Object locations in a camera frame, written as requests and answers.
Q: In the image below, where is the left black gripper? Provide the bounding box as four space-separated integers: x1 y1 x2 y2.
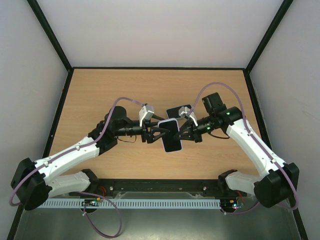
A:
114 114 169 144

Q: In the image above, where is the lilac phone case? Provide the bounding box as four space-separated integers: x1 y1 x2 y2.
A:
158 118 183 153

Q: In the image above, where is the phone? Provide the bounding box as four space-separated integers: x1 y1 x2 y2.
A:
166 104 192 120

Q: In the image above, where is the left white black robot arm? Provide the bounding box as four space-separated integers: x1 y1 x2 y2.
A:
10 104 170 211

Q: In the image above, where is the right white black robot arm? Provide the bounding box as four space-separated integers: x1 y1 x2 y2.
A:
174 92 300 208

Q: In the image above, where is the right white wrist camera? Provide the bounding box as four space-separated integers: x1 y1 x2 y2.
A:
178 106 198 127

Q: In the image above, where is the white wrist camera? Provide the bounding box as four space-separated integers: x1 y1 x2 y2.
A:
178 106 198 127
138 104 155 127

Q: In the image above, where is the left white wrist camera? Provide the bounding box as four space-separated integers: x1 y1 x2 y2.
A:
138 104 155 127

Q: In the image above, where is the light blue slotted cable duct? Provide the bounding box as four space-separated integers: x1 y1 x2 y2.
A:
39 198 221 210

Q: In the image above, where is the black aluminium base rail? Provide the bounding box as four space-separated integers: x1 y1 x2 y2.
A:
52 178 291 198

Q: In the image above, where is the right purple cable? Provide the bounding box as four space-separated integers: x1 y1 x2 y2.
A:
187 81 300 216

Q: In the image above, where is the black enclosure frame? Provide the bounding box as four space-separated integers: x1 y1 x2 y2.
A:
0 0 320 240

